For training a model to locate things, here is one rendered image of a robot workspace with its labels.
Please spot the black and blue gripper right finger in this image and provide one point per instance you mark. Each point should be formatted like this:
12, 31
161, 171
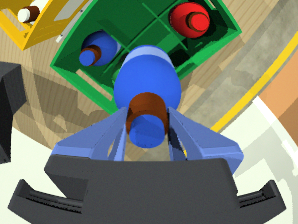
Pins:
199, 141

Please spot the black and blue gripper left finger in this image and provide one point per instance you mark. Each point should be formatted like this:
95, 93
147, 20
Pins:
95, 140

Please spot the blue bottle with brown label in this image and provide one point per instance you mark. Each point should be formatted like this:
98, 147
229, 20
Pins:
100, 49
147, 84

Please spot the green crate with dividers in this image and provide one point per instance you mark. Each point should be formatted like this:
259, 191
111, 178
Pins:
123, 20

